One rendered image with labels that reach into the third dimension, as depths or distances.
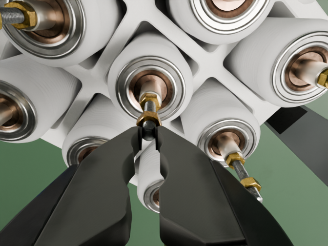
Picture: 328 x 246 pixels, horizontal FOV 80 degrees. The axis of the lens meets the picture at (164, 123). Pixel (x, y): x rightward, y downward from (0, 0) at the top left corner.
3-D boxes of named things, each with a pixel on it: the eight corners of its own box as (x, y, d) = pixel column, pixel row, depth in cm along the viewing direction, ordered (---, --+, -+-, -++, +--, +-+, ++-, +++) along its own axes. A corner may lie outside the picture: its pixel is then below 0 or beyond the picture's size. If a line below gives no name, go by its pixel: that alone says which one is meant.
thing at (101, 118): (136, 78, 39) (124, 122, 23) (146, 120, 44) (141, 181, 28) (89, 86, 39) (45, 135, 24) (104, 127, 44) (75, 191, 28)
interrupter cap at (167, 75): (119, 120, 23) (118, 123, 23) (112, 54, 20) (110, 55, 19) (183, 119, 24) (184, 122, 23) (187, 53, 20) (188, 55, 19)
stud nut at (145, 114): (148, 105, 15) (148, 110, 14) (165, 118, 15) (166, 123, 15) (133, 123, 15) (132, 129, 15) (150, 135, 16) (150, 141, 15)
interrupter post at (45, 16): (58, 33, 19) (40, 36, 16) (30, 25, 18) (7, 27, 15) (59, 4, 17) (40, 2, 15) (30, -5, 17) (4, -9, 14)
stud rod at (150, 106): (149, 89, 20) (147, 127, 13) (157, 95, 20) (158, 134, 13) (143, 96, 20) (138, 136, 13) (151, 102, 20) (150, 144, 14)
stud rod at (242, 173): (231, 153, 24) (260, 206, 18) (224, 153, 24) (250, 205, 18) (235, 147, 24) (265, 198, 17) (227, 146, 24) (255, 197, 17)
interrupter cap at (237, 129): (240, 168, 28) (242, 172, 27) (189, 160, 27) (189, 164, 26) (264, 122, 24) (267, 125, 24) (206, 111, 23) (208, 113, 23)
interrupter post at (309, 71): (296, 84, 22) (317, 94, 19) (290, 66, 21) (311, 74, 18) (317, 71, 21) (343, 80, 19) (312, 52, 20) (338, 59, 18)
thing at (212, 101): (212, 117, 44) (244, 176, 28) (170, 110, 43) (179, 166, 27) (228, 76, 40) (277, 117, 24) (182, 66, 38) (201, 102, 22)
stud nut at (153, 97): (149, 89, 18) (149, 92, 17) (163, 99, 19) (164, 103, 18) (136, 104, 19) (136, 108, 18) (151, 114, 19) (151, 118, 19)
